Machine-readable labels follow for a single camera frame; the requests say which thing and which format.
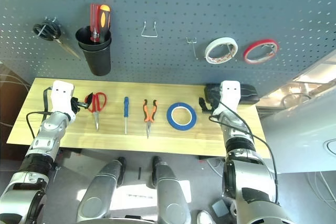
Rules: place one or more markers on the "silver robot leg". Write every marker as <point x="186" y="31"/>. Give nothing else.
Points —
<point x="97" y="195"/>
<point x="170" y="195"/>

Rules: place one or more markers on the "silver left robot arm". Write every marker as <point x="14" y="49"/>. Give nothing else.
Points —
<point x="47" y="134"/>

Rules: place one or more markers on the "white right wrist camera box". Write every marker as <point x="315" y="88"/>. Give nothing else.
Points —
<point x="231" y="95"/>

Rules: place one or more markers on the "black plastic tool cup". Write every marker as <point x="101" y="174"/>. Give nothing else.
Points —
<point x="99" y="58"/>

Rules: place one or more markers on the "black plastic tool case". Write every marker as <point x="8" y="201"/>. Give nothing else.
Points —
<point x="249" y="93"/>

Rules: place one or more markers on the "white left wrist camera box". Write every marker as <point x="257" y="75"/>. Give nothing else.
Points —
<point x="61" y="95"/>

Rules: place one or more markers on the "grey foot pedal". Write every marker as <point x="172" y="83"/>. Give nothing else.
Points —
<point x="219" y="207"/>

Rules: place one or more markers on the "blue tape roll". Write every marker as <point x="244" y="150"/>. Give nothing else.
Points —
<point x="169" y="116"/>

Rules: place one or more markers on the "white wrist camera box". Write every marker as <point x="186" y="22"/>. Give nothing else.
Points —
<point x="61" y="95"/>
<point x="231" y="95"/>

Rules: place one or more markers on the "metal peg hook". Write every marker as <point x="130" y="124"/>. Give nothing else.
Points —
<point x="270" y="48"/>
<point x="194" y="51"/>
<point x="231" y="51"/>

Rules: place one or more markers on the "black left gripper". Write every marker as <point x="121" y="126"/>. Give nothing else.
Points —
<point x="74" y="106"/>

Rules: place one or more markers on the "small blue screwdriver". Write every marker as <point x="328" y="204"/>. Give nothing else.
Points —
<point x="126" y="106"/>

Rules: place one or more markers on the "light grey shoe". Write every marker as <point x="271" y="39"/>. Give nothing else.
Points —
<point x="206" y="217"/>

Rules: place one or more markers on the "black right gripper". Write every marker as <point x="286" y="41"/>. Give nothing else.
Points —
<point x="214" y="102"/>

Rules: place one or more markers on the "orange black needle-nose pliers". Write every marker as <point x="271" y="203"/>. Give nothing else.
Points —
<point x="145" y="108"/>

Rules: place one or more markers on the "red tape roll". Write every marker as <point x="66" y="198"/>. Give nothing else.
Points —
<point x="258" y="41"/>

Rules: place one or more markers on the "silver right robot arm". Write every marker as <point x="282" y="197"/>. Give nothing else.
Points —
<point x="241" y="150"/>

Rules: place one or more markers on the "silver left robot leg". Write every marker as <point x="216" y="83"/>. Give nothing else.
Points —
<point x="97" y="195"/>

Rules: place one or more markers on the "silver right robot leg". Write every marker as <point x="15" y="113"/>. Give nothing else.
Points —
<point x="170" y="195"/>

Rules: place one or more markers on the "white tape roll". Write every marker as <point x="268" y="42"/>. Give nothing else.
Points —
<point x="218" y="41"/>

